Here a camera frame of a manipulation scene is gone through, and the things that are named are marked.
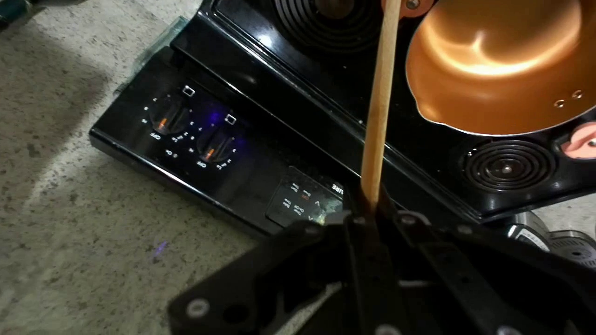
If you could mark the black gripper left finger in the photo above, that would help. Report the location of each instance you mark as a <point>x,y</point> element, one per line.
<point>281,279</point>

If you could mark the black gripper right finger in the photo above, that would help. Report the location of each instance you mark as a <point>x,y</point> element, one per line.
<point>472,284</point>

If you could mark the wooden spatula with tined tip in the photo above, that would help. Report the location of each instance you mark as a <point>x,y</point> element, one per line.
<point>381,111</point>

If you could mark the black stove knob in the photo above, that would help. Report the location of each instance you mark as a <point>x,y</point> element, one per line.
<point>215,149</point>
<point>169,121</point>

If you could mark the black electric stove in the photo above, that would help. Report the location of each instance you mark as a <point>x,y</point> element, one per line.
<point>299,104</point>

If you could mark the grey pot copper interior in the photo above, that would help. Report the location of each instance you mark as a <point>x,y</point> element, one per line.
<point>497,61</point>

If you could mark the silver black blender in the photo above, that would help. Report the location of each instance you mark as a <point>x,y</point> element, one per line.
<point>562,244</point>

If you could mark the small coil burner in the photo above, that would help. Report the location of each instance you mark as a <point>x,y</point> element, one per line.
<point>510,165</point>

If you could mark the large coil burner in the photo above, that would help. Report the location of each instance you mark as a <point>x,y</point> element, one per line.
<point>310,24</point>

